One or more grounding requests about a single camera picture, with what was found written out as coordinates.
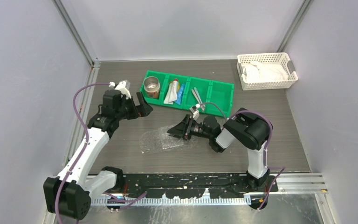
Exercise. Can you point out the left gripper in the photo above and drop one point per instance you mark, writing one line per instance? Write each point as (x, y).
(142, 110)

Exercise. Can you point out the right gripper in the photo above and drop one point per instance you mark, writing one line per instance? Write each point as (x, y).
(184, 130)

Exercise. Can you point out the brown steel cup with handle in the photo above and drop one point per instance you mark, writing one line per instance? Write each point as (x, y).
(152, 87)

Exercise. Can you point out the clear oval acrylic tray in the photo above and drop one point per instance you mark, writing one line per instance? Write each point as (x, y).
(149, 143)

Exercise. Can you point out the clear acrylic toothbrush holder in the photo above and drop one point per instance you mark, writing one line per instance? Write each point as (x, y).
(168, 143)

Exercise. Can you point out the pink toothbrush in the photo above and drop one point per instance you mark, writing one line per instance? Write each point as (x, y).
(196, 97)

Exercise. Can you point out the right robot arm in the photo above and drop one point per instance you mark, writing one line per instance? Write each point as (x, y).
(250, 128)

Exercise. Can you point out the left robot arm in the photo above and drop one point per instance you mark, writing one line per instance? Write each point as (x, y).
(70, 193)

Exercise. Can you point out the white toothpaste tube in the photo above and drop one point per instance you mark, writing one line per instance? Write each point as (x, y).
(171, 95)

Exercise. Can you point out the blue toothpaste tube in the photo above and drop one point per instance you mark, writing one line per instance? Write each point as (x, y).
(180, 94)

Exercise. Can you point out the white cloth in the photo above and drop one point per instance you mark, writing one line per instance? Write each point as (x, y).
(257, 72)

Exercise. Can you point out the white perforated plastic basket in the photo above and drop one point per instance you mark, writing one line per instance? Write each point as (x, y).
(280, 58)

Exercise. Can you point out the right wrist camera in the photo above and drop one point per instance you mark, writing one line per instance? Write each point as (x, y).
(195, 111)

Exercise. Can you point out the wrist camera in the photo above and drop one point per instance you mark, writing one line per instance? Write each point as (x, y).
(123, 86)
(195, 111)

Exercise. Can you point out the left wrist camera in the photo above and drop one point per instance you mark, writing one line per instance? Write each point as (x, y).
(123, 86)

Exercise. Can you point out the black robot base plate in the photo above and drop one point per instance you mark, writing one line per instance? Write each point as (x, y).
(194, 186)

